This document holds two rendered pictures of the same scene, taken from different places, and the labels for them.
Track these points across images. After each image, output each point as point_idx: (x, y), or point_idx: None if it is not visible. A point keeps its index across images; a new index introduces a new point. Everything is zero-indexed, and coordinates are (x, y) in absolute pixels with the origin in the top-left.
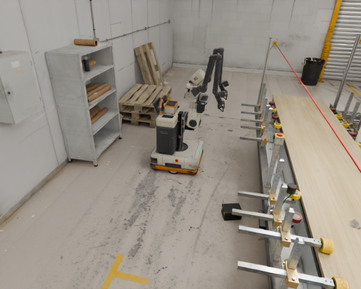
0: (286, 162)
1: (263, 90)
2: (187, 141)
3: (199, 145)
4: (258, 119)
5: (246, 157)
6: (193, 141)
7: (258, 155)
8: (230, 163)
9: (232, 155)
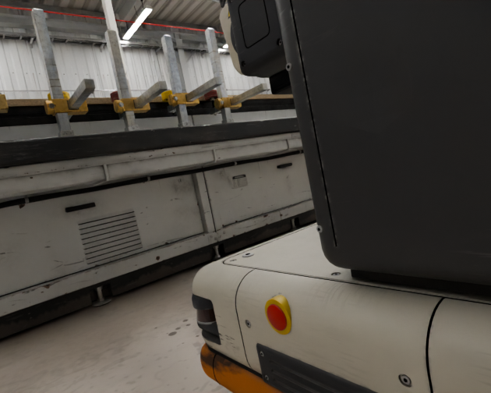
0: (257, 116)
1: (42, 19)
2: (302, 259)
3: (263, 242)
4: (72, 130)
5: (74, 339)
6: (261, 259)
7: (249, 133)
8: (169, 324)
9: (93, 358)
